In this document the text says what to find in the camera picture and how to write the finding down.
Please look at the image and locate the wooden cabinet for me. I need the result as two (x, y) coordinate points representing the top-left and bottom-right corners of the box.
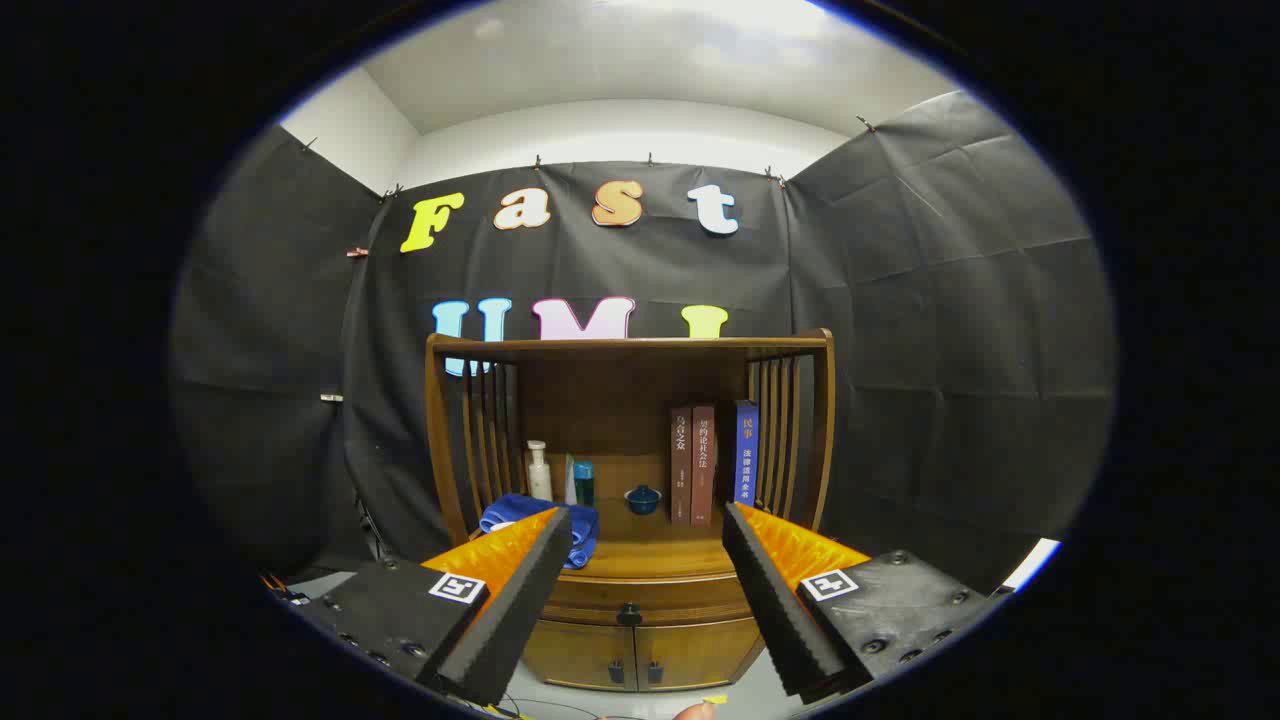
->
(425, 330), (836, 693)

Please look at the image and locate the wooden drawer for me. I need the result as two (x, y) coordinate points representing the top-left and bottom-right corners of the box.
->
(540, 575), (761, 627)

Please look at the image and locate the wooden countertop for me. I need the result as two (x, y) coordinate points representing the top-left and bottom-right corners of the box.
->
(465, 490), (816, 581)

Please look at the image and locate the blue book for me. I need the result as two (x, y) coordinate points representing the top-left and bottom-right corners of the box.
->
(718, 401), (760, 511)

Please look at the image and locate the dark brown book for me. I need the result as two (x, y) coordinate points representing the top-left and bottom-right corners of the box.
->
(671, 407), (694, 525)

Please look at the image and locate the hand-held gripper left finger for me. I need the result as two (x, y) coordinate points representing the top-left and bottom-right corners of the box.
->
(300, 507), (573, 707)

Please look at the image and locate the black backdrop cloth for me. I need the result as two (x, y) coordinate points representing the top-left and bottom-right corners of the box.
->
(170, 92), (1116, 591)

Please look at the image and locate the reddish brown book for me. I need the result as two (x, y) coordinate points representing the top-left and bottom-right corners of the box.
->
(692, 405), (717, 527)

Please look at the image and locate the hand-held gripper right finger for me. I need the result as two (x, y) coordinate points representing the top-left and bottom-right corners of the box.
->
(722, 502), (1001, 704)

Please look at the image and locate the wooden cabinet door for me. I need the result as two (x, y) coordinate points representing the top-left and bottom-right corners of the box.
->
(522, 620), (638, 691)
(637, 618), (766, 691)

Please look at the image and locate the blue folded towel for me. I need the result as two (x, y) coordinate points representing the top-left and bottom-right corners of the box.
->
(480, 493), (599, 569)

